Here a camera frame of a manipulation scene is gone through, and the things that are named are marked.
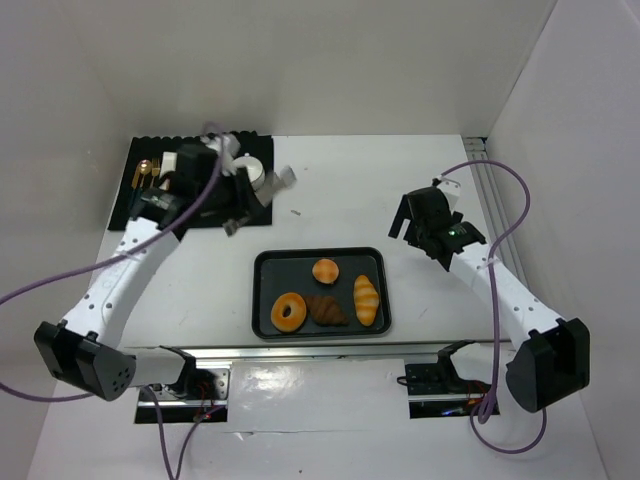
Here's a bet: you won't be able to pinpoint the yellow striped croissant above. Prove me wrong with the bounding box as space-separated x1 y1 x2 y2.
353 275 380 327

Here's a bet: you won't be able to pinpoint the metal tongs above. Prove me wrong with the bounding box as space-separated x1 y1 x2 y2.
223 166 297 237

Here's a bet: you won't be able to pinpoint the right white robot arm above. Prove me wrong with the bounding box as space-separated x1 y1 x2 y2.
389 179 590 413

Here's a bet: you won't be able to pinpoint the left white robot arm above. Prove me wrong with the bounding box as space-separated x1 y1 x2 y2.
34 133 265 401

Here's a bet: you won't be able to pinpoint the black placemat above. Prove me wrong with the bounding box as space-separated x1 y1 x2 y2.
108 131 274 232

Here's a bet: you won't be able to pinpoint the white cup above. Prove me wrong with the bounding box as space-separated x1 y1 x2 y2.
233 154 265 190

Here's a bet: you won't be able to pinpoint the white square plate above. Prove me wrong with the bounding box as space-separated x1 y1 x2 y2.
157 151 177 190

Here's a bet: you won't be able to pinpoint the gold fork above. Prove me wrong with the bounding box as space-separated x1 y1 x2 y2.
149 158 161 187

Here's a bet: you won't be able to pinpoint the gold spoon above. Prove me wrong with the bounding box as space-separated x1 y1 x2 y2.
131 159 152 192

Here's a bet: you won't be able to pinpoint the round orange bun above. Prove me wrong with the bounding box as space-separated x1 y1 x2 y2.
312 258 340 285

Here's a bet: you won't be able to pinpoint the black baking tray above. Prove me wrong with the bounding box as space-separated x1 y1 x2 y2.
251 247 392 341

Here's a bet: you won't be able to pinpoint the chocolate croissant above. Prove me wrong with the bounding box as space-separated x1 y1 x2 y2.
304 295 349 326

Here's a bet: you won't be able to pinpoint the glazed donut lower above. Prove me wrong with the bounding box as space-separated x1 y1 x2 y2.
270 292 307 333

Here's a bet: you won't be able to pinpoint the aluminium rail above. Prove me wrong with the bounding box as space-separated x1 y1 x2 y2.
462 137 529 286

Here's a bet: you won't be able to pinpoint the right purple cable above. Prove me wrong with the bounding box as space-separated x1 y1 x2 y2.
439 160 548 455

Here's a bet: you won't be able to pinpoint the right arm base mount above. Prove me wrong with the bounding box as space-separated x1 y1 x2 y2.
396 340 490 419

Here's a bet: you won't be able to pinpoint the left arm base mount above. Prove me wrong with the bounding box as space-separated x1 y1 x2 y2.
150 360 231 425

